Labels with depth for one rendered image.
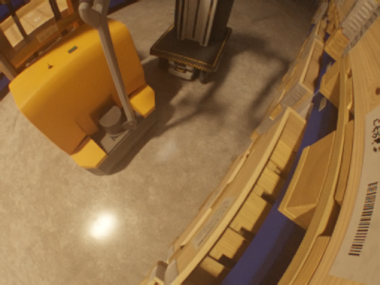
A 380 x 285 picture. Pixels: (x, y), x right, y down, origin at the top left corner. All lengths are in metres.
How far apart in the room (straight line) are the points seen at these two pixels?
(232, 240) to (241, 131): 1.22
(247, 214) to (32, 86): 1.23
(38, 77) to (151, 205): 1.22
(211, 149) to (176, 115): 0.46
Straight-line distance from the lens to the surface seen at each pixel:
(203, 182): 1.50
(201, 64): 1.72
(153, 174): 1.49
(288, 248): 0.36
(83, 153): 1.31
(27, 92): 1.09
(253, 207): 0.77
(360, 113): 0.31
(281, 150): 0.91
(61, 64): 1.09
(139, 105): 1.36
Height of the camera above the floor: 1.46
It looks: 67 degrees down
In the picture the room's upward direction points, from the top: 15 degrees clockwise
